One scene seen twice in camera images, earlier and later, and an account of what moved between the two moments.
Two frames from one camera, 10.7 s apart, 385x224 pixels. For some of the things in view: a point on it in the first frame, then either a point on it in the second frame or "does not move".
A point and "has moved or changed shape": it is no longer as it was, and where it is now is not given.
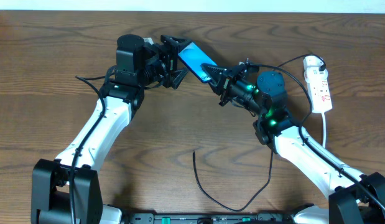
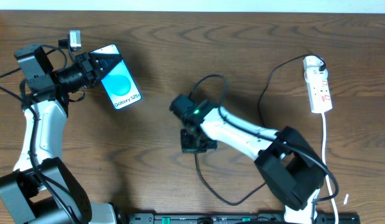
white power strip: x=317 y=82 does not move
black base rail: x=259 y=218 does not move
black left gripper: x=171 y=62 -> x=86 y=66
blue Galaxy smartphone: x=194 y=57 has moved or changed shape
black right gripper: x=227 y=86 -> x=196 y=144
